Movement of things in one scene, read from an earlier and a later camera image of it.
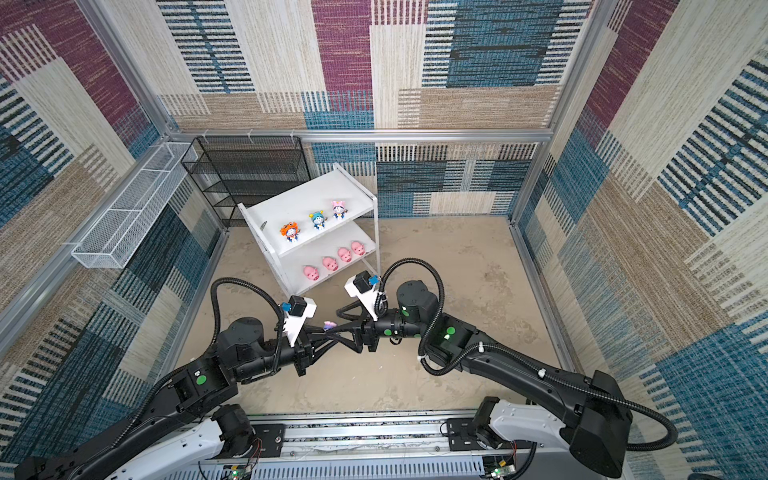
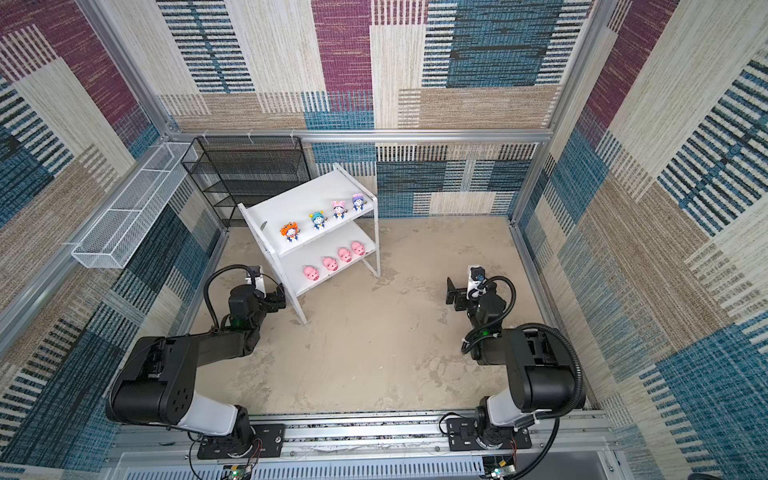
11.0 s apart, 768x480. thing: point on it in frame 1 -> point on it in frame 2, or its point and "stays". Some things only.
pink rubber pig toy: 330,263 stays
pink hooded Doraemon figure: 339,209 stays
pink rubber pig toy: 358,248 stays
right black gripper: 359,337 -> 460,296
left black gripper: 305,345 -> 272,304
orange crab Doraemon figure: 290,231 stays
